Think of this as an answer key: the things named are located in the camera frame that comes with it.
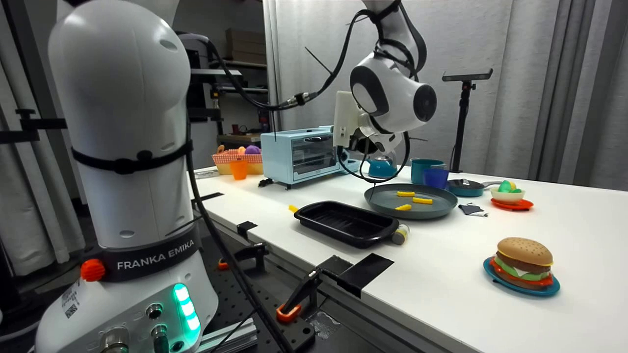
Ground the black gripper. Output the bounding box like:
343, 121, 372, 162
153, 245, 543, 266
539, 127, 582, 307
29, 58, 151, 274
359, 125, 396, 158

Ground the gray round plate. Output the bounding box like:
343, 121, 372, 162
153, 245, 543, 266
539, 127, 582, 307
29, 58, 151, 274
363, 182, 459, 223

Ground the long black clamp plate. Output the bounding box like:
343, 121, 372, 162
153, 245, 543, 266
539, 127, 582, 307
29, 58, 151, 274
335, 250, 396, 299

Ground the short black clamp plate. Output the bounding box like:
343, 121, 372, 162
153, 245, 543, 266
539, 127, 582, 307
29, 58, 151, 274
313, 254, 355, 282

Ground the small orange plate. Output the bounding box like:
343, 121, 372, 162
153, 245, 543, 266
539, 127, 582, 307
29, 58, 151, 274
488, 196, 535, 213

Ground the small black clamp plate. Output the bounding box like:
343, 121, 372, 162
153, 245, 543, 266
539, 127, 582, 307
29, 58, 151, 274
235, 219, 259, 241

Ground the small blue plate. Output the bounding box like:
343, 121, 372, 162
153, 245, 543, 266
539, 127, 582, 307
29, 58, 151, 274
480, 254, 563, 301

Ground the teal toy kettle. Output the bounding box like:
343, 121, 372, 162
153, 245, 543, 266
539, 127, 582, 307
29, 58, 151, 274
365, 154, 400, 180

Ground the teal cup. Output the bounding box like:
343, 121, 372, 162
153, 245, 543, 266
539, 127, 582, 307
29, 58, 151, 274
408, 156, 445, 188

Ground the dark blue cup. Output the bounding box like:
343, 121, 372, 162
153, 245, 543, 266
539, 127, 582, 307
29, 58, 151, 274
423, 166, 451, 192

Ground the light blue toy toaster oven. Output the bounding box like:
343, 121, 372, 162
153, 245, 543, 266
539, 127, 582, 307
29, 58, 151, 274
259, 123, 349, 190

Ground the black rectangular ribbed tray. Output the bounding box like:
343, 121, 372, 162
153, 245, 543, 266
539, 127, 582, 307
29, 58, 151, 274
292, 199, 402, 250

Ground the black tripod stand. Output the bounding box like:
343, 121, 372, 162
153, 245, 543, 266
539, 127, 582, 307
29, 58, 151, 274
439, 66, 496, 174

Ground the small white toy can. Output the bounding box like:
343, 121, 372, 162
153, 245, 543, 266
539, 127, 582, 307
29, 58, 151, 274
388, 223, 412, 247

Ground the small teal pan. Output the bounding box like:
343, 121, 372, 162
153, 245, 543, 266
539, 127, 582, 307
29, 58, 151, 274
445, 178, 488, 199

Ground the orange toy cup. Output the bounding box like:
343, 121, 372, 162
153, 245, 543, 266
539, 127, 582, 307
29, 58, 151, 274
227, 156, 253, 184

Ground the gray curtain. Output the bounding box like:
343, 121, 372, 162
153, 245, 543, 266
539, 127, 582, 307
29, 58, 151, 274
260, 0, 628, 192

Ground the orange toy basket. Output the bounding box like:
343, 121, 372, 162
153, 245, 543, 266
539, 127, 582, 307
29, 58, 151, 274
209, 143, 264, 178

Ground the background metal shelf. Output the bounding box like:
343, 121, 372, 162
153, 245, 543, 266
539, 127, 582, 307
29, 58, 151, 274
186, 27, 270, 150

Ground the toy hamburger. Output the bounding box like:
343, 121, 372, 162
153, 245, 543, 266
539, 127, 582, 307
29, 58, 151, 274
490, 235, 555, 292

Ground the black perforated base board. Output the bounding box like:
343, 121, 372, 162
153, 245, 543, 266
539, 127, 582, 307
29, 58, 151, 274
194, 217, 459, 353

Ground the aluminium extrusion bar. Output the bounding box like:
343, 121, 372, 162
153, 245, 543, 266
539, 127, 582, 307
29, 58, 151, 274
198, 315, 260, 353

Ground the black rod clamp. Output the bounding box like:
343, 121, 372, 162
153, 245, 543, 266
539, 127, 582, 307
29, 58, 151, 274
0, 105, 68, 145

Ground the orange handled bar clamp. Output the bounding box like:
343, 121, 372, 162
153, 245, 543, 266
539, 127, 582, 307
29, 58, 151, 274
215, 241, 270, 276
272, 268, 323, 327

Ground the thin black table bracket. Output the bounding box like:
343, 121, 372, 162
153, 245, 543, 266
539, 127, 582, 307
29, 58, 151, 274
192, 190, 225, 205

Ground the black base cable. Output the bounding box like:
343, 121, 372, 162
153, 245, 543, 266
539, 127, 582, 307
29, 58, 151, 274
184, 145, 292, 353

